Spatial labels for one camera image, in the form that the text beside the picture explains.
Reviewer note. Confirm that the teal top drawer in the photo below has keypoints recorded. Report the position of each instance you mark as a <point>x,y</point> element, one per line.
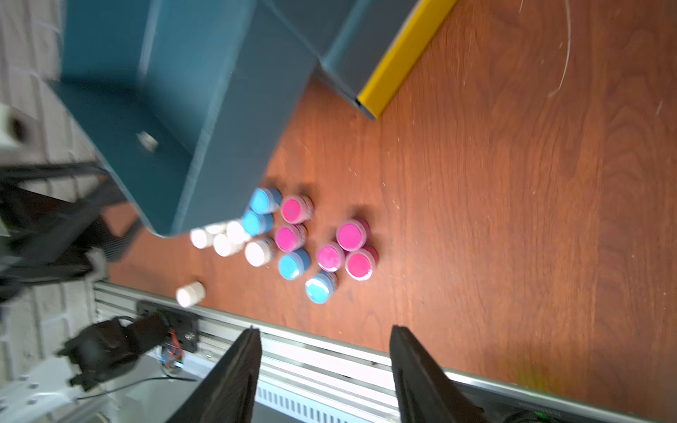
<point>184,101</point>

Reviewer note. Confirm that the pink paint can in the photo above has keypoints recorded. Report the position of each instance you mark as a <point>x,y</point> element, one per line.
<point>331,257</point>
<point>361,264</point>
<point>352,234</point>
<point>296,209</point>
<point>289,238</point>

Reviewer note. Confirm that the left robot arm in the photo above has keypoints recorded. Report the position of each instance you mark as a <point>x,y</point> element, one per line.
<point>45,240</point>

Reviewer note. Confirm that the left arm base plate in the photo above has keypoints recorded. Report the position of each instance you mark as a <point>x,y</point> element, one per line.
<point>169,328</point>

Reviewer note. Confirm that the aluminium front rail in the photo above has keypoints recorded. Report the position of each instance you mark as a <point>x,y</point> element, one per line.
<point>315,379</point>

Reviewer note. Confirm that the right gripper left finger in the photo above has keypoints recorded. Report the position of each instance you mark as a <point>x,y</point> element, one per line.
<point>228,392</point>

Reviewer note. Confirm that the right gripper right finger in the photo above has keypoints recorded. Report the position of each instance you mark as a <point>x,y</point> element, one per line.
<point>423,391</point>

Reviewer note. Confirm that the teal drawer cabinet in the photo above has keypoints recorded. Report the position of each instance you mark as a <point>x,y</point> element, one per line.
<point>364,49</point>

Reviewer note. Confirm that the blue paint can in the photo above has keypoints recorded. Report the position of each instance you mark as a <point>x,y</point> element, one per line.
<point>265,200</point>
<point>293,264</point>
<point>256,224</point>
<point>321,287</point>

